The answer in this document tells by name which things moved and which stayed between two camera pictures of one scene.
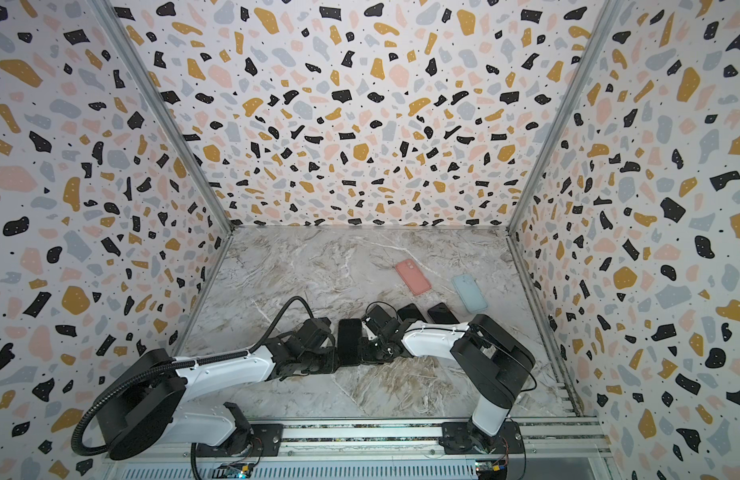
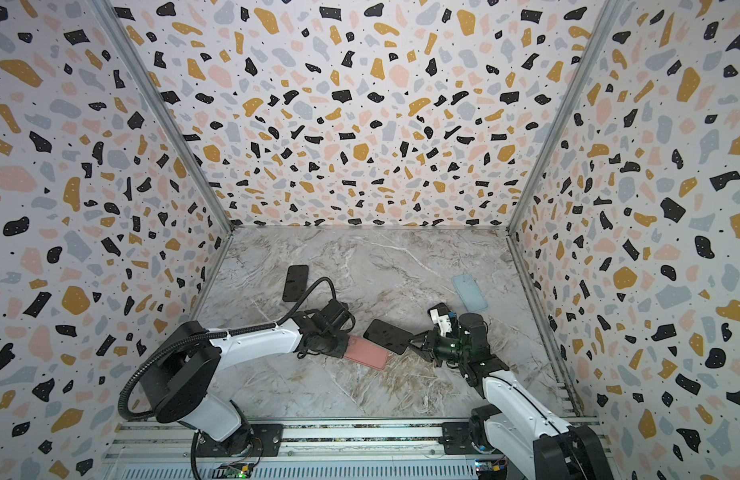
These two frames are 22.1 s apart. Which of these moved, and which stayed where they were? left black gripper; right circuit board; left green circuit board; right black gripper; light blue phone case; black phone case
Moved: left black gripper; right black gripper; black phone case
Stayed: light blue phone case; right circuit board; left green circuit board
